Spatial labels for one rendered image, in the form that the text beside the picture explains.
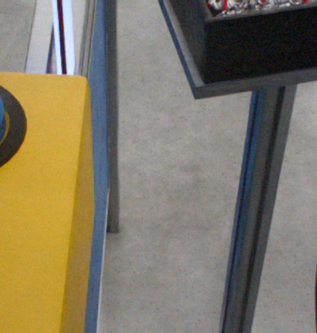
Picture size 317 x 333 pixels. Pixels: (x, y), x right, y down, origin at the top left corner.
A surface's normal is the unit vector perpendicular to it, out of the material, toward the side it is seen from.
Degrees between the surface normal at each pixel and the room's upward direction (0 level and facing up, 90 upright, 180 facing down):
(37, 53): 0
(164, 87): 0
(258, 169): 90
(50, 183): 0
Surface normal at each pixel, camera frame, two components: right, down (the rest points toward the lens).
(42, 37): 0.03, -0.66
